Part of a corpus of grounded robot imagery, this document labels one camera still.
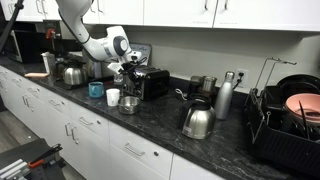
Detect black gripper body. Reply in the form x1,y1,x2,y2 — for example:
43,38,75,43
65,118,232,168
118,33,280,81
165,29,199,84
118,57,147,74

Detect white cabinets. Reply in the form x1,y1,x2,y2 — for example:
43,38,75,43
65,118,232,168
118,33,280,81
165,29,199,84
0,0,320,33
0,67,224,180

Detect silver water bottle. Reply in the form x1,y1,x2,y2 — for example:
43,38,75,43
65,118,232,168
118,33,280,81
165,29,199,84
215,71,235,119

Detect black commercial coffee brewer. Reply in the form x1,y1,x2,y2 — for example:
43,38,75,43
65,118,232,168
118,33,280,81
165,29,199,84
43,19,116,90

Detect steel carafe with black lid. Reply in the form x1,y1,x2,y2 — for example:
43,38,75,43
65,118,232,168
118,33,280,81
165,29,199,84
177,93,216,140

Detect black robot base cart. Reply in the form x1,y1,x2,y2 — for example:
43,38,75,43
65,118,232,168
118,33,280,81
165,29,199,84
0,139,66,180

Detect white wall power outlet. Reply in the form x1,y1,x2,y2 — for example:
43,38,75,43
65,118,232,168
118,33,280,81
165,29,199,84
235,69,249,88

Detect small whiteboard sign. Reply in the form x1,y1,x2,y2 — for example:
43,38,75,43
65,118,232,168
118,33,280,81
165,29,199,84
130,43,152,65

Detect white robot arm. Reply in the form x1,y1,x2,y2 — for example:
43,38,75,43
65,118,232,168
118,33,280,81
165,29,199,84
56,0,145,74

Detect teal ceramic mug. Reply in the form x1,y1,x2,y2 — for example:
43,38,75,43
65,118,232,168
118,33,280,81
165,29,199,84
89,82,104,98

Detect clear drinking glass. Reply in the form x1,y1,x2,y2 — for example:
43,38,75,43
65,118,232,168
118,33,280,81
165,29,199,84
114,74,123,88

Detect black dish drying rack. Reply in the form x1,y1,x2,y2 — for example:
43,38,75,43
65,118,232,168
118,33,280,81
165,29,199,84
244,57,320,178

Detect white upper cabinets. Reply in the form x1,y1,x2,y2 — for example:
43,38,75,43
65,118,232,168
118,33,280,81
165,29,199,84
0,0,320,33

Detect steel coffee carafe under brewer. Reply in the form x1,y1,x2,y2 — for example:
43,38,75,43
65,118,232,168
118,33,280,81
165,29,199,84
63,60,88,85

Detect pink plastic bowl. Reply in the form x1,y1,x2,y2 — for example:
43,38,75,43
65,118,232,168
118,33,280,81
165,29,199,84
285,93,320,125

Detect small steel bowl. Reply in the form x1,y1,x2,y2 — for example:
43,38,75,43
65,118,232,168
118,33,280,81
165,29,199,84
118,96,140,115

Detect white lower cabinets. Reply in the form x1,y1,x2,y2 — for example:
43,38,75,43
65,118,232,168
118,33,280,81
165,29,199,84
0,67,224,180

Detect black and steel toaster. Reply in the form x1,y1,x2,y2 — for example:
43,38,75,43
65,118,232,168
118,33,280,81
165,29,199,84
123,65,170,101

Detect black microwave oven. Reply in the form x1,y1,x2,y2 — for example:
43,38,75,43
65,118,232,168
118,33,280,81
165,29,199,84
3,30,42,64

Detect white ceramic mug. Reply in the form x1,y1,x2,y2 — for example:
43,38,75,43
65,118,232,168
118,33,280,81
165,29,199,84
106,88,120,107

